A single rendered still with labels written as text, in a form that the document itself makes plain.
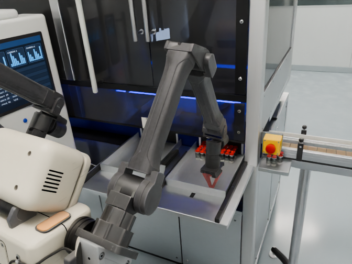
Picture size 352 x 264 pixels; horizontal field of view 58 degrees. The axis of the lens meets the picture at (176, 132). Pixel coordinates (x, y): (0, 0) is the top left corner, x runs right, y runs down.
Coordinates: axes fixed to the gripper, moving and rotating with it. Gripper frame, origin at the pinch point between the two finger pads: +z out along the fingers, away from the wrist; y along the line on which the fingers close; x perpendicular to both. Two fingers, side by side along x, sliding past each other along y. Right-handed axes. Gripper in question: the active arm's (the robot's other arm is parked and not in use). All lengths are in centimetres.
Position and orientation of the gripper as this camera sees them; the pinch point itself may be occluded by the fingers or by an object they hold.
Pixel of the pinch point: (211, 186)
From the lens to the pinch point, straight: 128.9
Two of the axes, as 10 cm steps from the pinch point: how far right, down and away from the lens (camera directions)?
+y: 4.3, -2.9, 8.6
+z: 0.0, 9.5, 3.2
